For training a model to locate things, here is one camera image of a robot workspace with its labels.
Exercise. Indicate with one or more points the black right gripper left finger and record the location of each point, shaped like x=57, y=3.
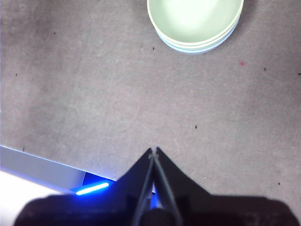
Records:
x=105, y=207

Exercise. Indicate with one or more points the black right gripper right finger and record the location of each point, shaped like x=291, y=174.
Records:
x=211, y=212

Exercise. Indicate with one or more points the blue ribbed bowl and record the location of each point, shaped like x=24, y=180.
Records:
x=192, y=51

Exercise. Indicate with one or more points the pale green ribbed bowl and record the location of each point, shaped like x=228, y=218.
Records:
x=192, y=18
x=197, y=46

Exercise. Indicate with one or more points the blue light strip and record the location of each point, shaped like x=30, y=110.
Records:
x=92, y=188

